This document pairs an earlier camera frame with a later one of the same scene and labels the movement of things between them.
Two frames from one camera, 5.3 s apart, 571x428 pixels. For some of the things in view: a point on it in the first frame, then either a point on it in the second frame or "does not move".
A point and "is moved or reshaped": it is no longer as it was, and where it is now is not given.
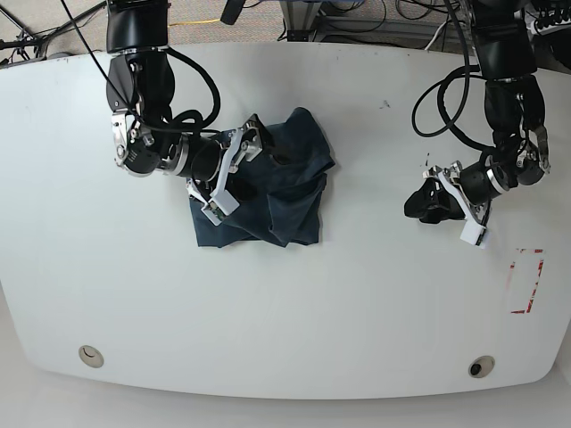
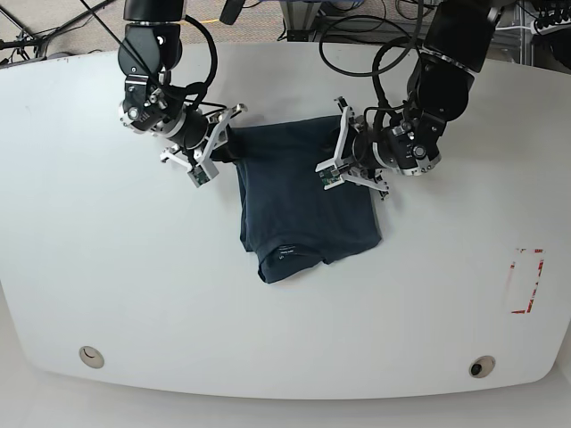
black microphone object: [232, 11] does not move
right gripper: [477, 185] → [364, 152]
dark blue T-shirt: [291, 168] is moved or reshaped
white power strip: [550, 28] does not move
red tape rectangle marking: [532, 297] does not move
